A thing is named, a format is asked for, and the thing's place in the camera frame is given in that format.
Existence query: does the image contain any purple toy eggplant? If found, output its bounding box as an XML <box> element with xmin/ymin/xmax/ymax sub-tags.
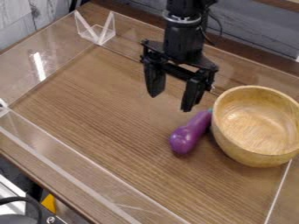
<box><xmin>170</xmin><ymin>109</ymin><xmax>213</xmax><ymax>154</ymax></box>

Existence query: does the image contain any yellow black device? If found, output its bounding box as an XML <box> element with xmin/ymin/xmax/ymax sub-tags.
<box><xmin>41</xmin><ymin>193</ymin><xmax>67</xmax><ymax>224</ymax></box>

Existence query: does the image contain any clear acrylic corner bracket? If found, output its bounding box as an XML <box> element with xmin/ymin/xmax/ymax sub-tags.
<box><xmin>74</xmin><ymin>11</ymin><xmax>117</xmax><ymax>46</ymax></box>

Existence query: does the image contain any black cable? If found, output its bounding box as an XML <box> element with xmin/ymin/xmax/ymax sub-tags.
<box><xmin>0</xmin><ymin>196</ymin><xmax>43</xmax><ymax>224</ymax></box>

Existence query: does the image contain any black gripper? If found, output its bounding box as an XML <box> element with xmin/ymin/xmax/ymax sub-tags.
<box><xmin>141</xmin><ymin>10</ymin><xmax>220</xmax><ymax>112</ymax></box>

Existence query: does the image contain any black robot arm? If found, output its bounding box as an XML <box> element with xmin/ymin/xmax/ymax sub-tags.
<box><xmin>141</xmin><ymin>0</ymin><xmax>220</xmax><ymax>112</ymax></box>

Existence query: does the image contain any clear acrylic barrier wall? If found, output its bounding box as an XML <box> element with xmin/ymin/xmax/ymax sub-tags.
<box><xmin>0</xmin><ymin>5</ymin><xmax>299</xmax><ymax>224</ymax></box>

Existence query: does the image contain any light wooden bowl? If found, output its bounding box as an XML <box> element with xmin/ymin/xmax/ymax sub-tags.
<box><xmin>212</xmin><ymin>86</ymin><xmax>299</xmax><ymax>167</ymax></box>

